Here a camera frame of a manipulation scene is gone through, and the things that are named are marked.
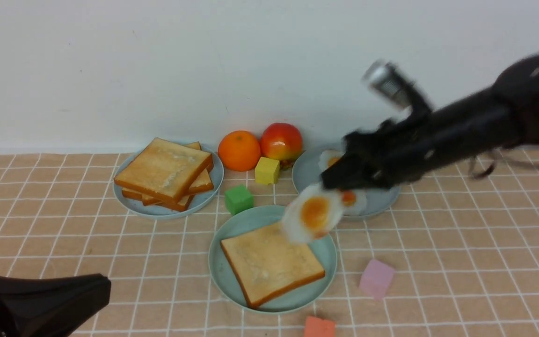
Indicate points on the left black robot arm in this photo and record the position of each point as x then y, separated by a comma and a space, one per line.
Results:
54, 307

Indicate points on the toast slice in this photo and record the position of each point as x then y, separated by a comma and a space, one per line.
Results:
267, 265
201, 182
179, 206
162, 168

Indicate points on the blue egg plate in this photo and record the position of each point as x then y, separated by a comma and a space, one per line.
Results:
307, 170

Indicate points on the orange fruit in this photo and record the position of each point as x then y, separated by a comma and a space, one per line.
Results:
239, 151

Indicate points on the red apple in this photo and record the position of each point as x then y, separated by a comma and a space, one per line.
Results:
282, 142

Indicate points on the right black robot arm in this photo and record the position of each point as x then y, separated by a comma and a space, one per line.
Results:
504, 115

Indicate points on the green centre plate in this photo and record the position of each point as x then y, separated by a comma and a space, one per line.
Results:
225, 279

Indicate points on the pink foam cube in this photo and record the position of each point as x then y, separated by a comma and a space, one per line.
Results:
376, 279

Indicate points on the fried egg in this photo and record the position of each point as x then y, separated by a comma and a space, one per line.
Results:
330, 159
354, 202
312, 214

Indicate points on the green foam cube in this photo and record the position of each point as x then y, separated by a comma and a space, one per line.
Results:
238, 199

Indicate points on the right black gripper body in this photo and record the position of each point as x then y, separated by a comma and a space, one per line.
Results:
386, 157

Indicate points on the orange foam cube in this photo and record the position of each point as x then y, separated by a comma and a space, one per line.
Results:
318, 327

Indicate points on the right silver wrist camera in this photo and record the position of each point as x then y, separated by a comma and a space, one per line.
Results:
391, 83

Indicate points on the yellow foam cube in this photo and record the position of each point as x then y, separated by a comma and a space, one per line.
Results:
267, 171

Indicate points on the blue bread plate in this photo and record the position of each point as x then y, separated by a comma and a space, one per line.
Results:
158, 212

